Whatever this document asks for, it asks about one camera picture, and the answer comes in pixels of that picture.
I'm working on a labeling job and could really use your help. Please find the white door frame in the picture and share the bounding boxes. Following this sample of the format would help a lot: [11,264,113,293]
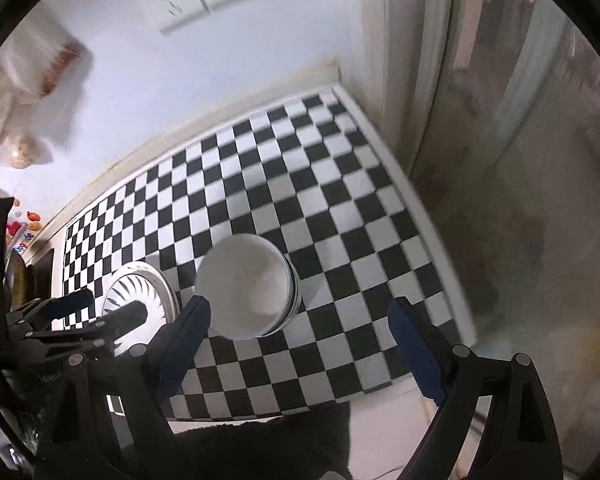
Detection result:
[360,0,481,191]

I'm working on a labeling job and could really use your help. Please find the white floral plate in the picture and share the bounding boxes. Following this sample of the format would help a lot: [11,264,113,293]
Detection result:
[145,265,182,326]

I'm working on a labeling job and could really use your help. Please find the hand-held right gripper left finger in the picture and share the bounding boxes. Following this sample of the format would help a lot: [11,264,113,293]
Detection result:
[32,295,212,480]

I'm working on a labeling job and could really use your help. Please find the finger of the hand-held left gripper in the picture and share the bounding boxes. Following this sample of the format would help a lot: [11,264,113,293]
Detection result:
[7,287,95,331]
[27,301,148,358]

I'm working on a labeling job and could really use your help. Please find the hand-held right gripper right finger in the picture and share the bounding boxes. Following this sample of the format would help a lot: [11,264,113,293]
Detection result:
[387,296,563,480]

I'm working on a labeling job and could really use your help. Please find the white plate with blue stripes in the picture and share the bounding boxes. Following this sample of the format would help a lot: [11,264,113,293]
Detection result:
[101,261,181,356]

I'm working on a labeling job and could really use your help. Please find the black and white checkered mat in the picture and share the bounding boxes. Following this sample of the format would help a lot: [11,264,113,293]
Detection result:
[52,85,468,421]

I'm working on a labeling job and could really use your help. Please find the clear bag of bread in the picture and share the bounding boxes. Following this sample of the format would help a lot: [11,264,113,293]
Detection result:
[0,85,53,170]

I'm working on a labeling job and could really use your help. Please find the white bowl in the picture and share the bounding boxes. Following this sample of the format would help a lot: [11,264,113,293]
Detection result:
[260,255,302,336]
[195,233,291,340]

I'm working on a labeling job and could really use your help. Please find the white plastic bag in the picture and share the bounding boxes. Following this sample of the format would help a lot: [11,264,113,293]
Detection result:
[0,10,93,106]

